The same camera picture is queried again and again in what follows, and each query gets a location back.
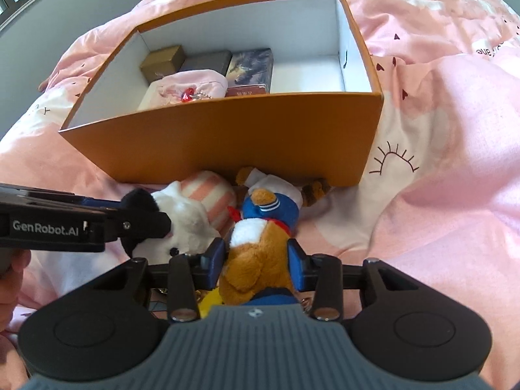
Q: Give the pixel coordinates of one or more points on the brown striped plush toy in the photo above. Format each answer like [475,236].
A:
[315,191]

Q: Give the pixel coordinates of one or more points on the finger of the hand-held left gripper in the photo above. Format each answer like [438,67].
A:
[101,203]
[142,224]

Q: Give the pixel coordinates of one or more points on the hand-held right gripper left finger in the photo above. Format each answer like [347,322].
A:
[217,254]

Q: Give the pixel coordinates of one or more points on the small gold box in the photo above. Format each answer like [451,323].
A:
[162,63]

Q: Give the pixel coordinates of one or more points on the pink fabric pouch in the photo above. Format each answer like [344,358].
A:
[195,80]

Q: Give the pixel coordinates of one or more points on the orange cardboard box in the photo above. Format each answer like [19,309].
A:
[243,138]

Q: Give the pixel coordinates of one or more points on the picture print card box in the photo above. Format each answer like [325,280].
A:
[250,69]

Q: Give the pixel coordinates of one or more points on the brown plush dog sailor outfit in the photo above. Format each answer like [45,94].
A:
[254,264]

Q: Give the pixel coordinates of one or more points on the grey flat box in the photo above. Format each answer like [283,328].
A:
[207,63]

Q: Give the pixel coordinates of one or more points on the pink cloud print blanket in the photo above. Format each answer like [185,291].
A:
[426,150]

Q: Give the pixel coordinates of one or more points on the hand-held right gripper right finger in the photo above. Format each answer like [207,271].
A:
[295,256]

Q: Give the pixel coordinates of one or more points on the white plush toy black ear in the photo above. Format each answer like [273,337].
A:
[191,223]

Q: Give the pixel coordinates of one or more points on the pink striped plush toy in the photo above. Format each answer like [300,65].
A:
[213,195]

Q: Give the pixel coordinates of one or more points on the person's left hand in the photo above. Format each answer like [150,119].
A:
[12,288]

